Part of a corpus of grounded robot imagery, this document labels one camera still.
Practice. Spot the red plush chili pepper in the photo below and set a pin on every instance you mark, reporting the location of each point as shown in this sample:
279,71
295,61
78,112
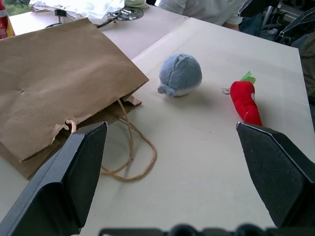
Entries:
244,102

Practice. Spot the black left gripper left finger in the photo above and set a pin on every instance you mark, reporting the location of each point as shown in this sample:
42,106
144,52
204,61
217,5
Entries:
61,186

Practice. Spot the white plastic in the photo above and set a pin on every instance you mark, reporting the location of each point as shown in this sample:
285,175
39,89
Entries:
81,7

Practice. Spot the brown paper bag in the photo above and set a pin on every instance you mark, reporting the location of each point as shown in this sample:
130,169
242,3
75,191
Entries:
56,83

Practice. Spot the round metal plate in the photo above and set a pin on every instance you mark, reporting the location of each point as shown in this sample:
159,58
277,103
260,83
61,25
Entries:
129,13

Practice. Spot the black clamp stand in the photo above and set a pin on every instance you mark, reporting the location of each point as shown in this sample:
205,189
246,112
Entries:
59,14

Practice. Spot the blue plush toy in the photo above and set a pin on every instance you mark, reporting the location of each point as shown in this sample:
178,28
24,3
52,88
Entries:
179,75

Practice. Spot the person in white shirt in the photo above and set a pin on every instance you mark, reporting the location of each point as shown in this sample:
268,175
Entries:
204,9

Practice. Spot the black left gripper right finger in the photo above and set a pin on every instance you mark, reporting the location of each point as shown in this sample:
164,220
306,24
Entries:
278,177

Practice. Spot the red fire extinguisher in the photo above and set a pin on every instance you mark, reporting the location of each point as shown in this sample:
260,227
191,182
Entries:
5,20

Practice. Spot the black metal frame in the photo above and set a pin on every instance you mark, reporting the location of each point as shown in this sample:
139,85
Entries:
290,19

